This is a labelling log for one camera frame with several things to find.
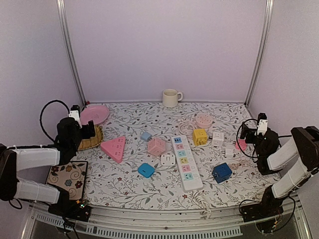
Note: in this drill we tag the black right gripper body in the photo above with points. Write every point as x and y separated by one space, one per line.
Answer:
248 133

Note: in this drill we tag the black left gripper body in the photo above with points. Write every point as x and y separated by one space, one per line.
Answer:
87 131

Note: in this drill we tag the small pink plug adapter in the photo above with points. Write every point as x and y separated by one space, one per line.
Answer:
241 145

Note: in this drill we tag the white cartoon cube socket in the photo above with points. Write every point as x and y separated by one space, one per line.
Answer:
217 139

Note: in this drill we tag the dark blue cube socket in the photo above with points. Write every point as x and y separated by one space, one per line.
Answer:
221 173

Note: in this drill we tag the yellow cube socket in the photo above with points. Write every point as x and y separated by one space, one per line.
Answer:
199 137

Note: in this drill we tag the pink round power strip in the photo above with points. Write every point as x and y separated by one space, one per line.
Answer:
203 120

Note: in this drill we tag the light blue plug adapter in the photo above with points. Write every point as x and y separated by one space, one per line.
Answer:
145 136

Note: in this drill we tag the white power strip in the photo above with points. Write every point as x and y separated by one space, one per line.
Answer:
190 177

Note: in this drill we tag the blue square adapter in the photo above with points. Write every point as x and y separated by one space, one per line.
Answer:
146 170

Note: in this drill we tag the pink cube socket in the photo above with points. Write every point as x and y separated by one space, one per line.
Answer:
156 146

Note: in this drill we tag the white square adapter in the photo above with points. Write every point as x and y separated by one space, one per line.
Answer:
167 160

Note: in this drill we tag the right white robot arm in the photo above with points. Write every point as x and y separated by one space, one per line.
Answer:
298 157

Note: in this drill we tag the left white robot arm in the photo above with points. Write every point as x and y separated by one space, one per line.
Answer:
15 159

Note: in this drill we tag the woven bamboo tray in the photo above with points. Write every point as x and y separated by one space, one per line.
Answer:
93 141

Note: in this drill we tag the pink round plate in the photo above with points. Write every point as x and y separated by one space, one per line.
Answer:
97 113

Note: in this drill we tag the floral patterned tray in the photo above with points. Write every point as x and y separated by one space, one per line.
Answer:
70 177

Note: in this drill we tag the beige ceramic mug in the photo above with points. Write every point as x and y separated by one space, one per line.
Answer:
171 97

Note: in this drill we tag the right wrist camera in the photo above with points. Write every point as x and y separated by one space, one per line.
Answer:
262 124

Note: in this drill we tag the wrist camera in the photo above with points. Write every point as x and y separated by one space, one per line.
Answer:
75 113
262 124

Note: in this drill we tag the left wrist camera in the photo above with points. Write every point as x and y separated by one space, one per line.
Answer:
75 113

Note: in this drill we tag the front aluminium rail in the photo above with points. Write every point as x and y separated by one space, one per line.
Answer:
116 223

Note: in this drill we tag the left aluminium frame post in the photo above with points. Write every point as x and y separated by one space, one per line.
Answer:
69 49

